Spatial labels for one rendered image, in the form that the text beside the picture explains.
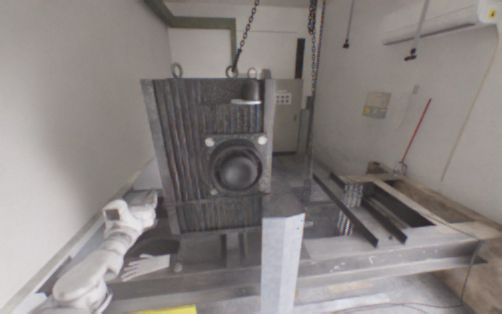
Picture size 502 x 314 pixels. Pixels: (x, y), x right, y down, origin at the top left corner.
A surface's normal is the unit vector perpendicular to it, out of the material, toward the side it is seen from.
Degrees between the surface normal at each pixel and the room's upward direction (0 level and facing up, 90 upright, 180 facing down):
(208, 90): 90
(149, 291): 90
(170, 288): 90
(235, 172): 90
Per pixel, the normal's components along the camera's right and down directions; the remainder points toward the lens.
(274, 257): 0.01, 0.37
